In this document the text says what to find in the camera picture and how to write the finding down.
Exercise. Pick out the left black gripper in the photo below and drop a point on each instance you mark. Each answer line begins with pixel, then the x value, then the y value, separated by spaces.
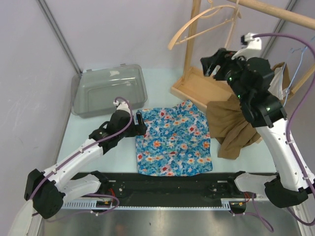
pixel 137 129

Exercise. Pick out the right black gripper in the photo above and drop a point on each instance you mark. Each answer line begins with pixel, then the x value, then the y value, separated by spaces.
pixel 226 56

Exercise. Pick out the blue floral cloth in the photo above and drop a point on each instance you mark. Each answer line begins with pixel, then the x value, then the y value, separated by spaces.
pixel 176 144

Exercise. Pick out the tan brown skirt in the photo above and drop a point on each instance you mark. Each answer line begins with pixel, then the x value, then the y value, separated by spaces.
pixel 228 126

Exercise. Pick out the wooden hanger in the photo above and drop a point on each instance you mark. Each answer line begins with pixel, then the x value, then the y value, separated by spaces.
pixel 188 32
pixel 235 16

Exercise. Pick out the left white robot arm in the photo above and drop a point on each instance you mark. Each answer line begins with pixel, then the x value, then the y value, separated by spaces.
pixel 50 189

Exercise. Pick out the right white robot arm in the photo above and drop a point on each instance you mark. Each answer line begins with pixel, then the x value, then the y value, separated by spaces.
pixel 250 79

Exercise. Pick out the wooden clothes rack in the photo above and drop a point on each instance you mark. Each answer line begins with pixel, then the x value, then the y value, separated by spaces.
pixel 199 89

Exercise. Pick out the grey plastic tray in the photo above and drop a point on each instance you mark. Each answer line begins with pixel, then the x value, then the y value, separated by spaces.
pixel 94 91

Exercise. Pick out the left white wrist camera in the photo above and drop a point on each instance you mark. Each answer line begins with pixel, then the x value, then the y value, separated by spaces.
pixel 121 106

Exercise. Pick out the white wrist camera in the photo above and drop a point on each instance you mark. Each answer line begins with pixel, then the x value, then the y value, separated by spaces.
pixel 121 106
pixel 251 47

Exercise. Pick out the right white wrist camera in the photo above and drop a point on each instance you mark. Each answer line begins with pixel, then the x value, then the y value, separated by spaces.
pixel 251 47

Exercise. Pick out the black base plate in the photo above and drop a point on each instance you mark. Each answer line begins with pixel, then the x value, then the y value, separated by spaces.
pixel 203 190

